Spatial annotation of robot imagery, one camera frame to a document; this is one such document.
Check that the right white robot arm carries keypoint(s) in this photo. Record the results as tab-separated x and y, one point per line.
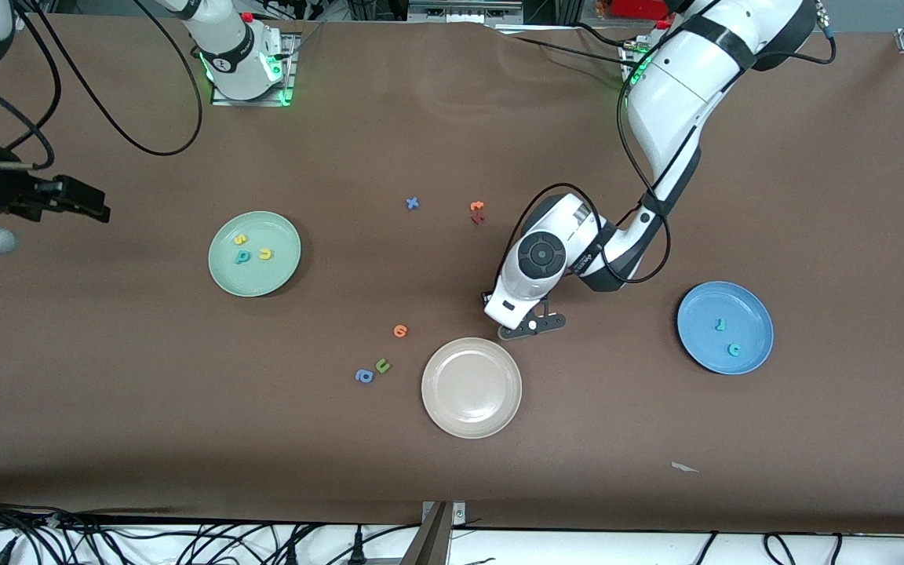
236	55

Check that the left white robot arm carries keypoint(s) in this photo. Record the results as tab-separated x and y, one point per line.
687	86

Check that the beige plate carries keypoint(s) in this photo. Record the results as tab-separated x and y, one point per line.
472	388

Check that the blue foam letter a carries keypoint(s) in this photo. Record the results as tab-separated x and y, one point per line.
364	376

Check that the green plate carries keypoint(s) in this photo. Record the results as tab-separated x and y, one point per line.
256	282

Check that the brown table cover sheet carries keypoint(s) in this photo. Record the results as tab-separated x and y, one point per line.
107	392

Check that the white paper scrap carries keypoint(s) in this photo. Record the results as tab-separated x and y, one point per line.
682	468

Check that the blue plate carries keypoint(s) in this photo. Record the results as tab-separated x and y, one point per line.
750	314

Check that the grey power strip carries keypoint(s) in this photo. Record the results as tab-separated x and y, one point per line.
460	11

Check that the red box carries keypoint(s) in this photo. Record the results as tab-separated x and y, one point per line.
640	8

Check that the metal table edge bracket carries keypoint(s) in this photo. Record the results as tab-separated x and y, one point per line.
436	541

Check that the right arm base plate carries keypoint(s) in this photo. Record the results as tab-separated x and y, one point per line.
292	63

